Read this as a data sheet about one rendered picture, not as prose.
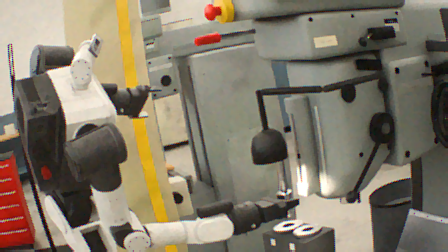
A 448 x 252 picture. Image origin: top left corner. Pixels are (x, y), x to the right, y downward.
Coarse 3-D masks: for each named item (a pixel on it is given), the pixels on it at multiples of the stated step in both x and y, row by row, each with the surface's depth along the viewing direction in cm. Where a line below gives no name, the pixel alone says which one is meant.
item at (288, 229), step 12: (276, 228) 184; (288, 228) 181; (300, 228) 178; (312, 228) 177; (324, 228) 176; (264, 240) 186; (276, 240) 180; (288, 240) 175; (300, 240) 171; (312, 240) 170; (324, 240) 172
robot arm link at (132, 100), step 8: (120, 88) 202; (128, 88) 205; (136, 88) 207; (144, 88) 206; (120, 96) 199; (128, 96) 202; (136, 96) 204; (144, 96) 206; (120, 104) 199; (128, 104) 202; (136, 104) 206; (144, 104) 208; (120, 112) 201; (128, 112) 207; (136, 112) 209
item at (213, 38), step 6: (246, 30) 141; (252, 30) 141; (204, 36) 137; (210, 36) 137; (216, 36) 137; (222, 36) 138; (228, 36) 139; (234, 36) 140; (198, 42) 136; (204, 42) 137; (210, 42) 137; (216, 42) 138
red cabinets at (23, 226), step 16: (0, 160) 523; (0, 176) 523; (16, 176) 551; (0, 192) 525; (16, 192) 530; (0, 208) 525; (16, 208) 531; (0, 224) 526; (16, 224) 532; (32, 224) 576; (0, 240) 527; (16, 240) 533; (32, 240) 540
